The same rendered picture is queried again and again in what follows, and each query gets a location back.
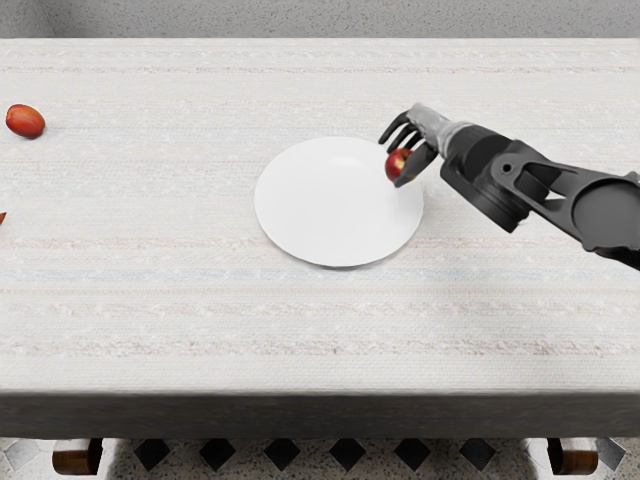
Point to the small red apple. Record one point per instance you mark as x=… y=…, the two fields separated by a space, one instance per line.
x=396 y=162

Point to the red oval fruit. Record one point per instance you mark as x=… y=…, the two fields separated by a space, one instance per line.
x=25 y=121

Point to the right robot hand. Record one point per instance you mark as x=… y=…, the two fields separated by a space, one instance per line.
x=425 y=122

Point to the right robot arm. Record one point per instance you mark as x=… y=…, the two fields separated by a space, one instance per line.
x=525 y=175

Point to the white round plate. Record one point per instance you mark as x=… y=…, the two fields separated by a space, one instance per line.
x=335 y=202

